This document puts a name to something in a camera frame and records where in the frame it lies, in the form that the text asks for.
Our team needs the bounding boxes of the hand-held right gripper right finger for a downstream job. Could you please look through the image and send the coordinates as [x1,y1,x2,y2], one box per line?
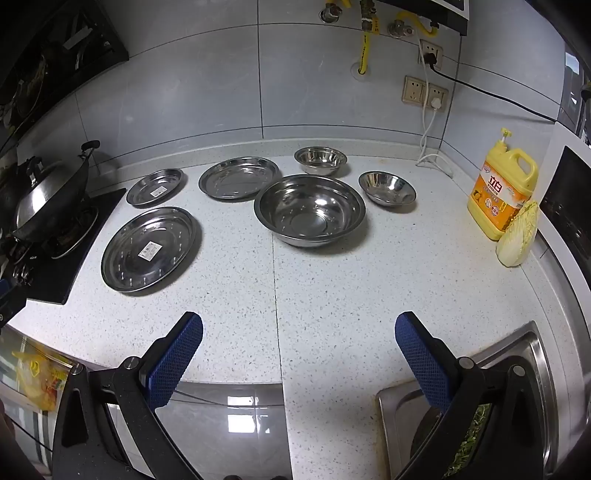
[394,311,546,480]

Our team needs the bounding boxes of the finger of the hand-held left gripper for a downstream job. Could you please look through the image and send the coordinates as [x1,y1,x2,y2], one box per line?
[0,277,27,329]

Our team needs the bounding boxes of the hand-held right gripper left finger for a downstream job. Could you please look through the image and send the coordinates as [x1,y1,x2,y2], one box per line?
[52,311,204,480]

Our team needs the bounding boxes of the large labelled steel plate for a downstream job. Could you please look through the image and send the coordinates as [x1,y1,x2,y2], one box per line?
[100,206,198,295]

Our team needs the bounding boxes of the small labelled steel plate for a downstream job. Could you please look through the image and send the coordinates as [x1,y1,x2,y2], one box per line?
[126,168,185,206]

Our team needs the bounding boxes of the small steel bowl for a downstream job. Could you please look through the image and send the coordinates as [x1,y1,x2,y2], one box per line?
[294,146,348,176]
[358,170,417,207]

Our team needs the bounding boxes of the medium plain steel plate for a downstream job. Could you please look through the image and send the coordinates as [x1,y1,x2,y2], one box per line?
[198,156,282,200]

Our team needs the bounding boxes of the large steel bowl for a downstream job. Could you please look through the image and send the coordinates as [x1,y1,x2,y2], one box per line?
[253,174,367,248]

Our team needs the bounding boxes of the black gas stove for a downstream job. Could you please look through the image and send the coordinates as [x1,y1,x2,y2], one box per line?
[0,187,127,305]

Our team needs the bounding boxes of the yellow plastic bag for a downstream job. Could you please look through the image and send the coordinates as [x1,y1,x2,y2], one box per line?
[11,348,75,411]

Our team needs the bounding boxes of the green leafy vegetables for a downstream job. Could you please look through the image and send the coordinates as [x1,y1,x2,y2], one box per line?
[442,403,493,480]

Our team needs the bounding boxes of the steel sink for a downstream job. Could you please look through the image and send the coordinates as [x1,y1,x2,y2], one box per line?
[375,320,570,480]

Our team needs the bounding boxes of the steel wok lid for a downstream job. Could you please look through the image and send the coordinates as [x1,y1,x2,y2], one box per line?
[14,157,88,232]

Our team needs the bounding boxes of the black wok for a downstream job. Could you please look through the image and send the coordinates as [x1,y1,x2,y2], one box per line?
[7,140,101,245]

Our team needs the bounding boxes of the yellow sponge cloth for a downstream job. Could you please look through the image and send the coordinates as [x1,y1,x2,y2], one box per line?
[496,200,541,268]

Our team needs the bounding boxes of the yellow detergent bottle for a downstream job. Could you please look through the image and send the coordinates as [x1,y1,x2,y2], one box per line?
[467,128,540,241]

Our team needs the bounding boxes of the white microwave oven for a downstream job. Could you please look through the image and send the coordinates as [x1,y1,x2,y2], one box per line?
[537,124,591,298]

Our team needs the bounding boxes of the black range hood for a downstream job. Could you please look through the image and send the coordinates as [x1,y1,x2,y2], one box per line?
[0,0,130,153]

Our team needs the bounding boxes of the window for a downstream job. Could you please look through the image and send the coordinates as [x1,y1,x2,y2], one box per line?
[560,46,591,145]

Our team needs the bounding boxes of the white power cable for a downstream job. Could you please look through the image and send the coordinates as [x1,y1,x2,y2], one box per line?
[416,41,455,178]

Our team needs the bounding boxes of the beige wall socket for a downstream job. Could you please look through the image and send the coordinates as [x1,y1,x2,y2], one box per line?
[403,75,428,105]

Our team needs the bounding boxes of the black power cable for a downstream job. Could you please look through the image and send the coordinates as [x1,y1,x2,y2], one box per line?
[425,53,562,123]

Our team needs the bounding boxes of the yellow gas hose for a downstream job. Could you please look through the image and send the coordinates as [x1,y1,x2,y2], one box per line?
[358,28,373,75]
[398,11,439,38]

